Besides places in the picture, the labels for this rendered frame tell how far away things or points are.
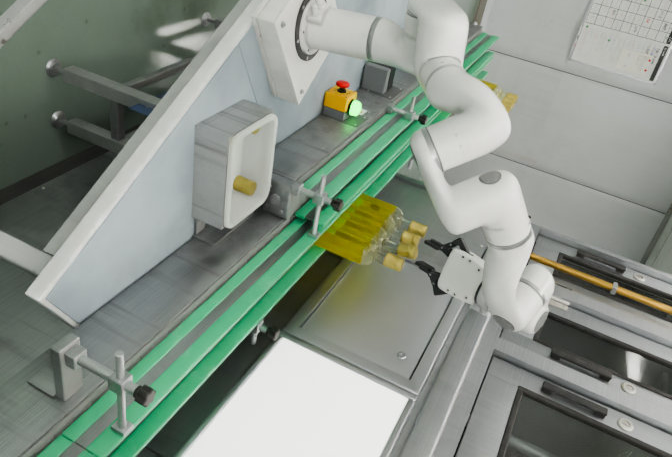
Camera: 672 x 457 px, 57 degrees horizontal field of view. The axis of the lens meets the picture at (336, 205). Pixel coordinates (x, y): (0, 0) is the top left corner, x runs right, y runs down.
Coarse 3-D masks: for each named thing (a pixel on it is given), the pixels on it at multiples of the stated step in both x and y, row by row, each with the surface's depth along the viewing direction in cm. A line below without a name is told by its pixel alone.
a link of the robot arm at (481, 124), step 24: (432, 72) 113; (456, 72) 109; (432, 96) 112; (456, 96) 107; (480, 96) 105; (456, 120) 106; (480, 120) 105; (504, 120) 105; (456, 144) 106; (480, 144) 106
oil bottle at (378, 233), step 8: (344, 216) 159; (352, 216) 160; (344, 224) 156; (352, 224) 157; (360, 224) 157; (368, 224) 158; (360, 232) 155; (368, 232) 155; (376, 232) 155; (384, 232) 156; (376, 240) 154; (384, 240) 155
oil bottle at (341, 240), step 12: (336, 228) 154; (348, 228) 155; (324, 240) 154; (336, 240) 152; (348, 240) 151; (360, 240) 151; (372, 240) 152; (336, 252) 154; (348, 252) 152; (360, 252) 150; (372, 252) 150
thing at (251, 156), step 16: (256, 128) 126; (272, 128) 134; (240, 144) 137; (256, 144) 137; (272, 144) 136; (240, 160) 140; (256, 160) 139; (272, 160) 138; (256, 176) 141; (240, 192) 142; (256, 192) 143; (240, 208) 137; (256, 208) 140; (224, 224) 130
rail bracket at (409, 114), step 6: (414, 96) 186; (414, 102) 186; (384, 108) 189; (390, 108) 189; (396, 108) 190; (402, 114) 189; (408, 114) 188; (414, 114) 188; (420, 120) 186; (426, 120) 187
